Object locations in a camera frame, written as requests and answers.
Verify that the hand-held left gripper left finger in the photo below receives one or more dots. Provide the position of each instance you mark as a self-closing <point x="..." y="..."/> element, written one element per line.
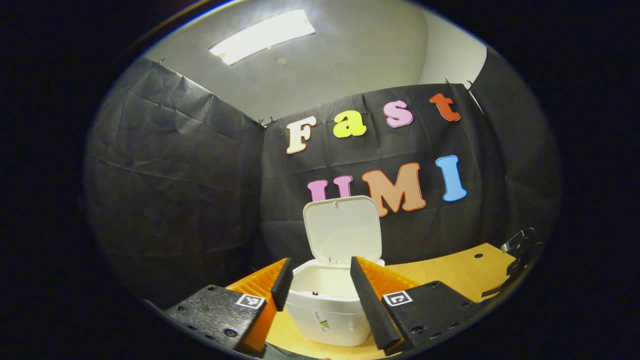
<point x="281" y="285"/>

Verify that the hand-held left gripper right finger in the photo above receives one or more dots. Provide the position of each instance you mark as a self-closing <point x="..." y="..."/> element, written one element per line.
<point x="372" y="310"/>

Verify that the white desktop garbage bin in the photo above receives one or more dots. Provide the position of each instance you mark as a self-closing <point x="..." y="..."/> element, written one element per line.
<point x="325" y="300"/>

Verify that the wooden desktop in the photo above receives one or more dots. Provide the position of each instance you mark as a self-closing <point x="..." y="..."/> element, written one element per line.
<point x="450" y="275"/>

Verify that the black backdrop cloth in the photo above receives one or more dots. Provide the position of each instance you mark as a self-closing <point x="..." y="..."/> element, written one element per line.
<point x="175" y="200"/>

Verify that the ceiling light panel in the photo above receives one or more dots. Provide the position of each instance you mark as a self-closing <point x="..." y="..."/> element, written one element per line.
<point x="260" y="36"/>

